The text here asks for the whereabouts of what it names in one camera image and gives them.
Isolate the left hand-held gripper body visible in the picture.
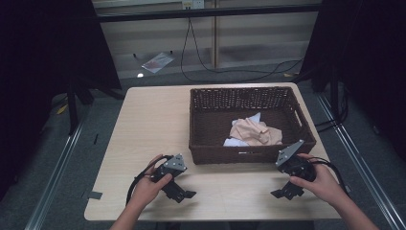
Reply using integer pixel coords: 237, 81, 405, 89
150, 153, 188, 194

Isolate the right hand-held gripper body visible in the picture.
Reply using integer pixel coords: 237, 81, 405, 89
274, 139, 318, 186

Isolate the person's right hand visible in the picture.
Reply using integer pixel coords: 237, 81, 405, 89
289, 152, 349, 209

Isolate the person's left hand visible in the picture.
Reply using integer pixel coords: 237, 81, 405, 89
130, 153, 173, 209

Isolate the peach cloth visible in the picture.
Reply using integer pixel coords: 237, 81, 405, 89
229, 116, 283, 148

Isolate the brown woven basket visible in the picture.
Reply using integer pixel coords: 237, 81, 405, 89
188, 85, 318, 166

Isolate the white cloth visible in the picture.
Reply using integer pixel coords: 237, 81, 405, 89
222, 111, 262, 149

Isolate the black metal stand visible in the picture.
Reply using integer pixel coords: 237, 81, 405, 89
310, 63, 341, 124
65, 80, 96, 136

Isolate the grey tape piece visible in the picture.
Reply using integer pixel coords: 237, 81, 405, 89
86, 190, 103, 201

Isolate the clear plastic bag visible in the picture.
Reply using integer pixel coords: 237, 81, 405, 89
141, 52, 176, 75

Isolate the black curtain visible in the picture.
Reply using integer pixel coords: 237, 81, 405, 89
299, 0, 406, 162
0, 0, 123, 202

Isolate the black horizontal bar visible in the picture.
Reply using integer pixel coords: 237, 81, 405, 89
95, 3, 322, 23

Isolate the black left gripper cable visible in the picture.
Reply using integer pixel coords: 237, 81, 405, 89
125, 154, 175, 206

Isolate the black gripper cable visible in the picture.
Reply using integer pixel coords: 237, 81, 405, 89
125, 154, 175, 206
306, 156, 351, 195

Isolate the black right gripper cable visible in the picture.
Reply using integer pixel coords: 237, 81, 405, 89
306, 156, 351, 195

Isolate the bundle of black cables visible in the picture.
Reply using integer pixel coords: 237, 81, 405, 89
313, 85, 350, 134

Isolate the metal floor rail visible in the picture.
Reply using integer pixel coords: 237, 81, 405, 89
24, 123, 84, 230
315, 93, 406, 230

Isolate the long black floor cable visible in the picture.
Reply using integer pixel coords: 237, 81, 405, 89
179, 16, 305, 82

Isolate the white wall socket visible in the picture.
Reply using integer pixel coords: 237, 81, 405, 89
181, 0, 206, 11

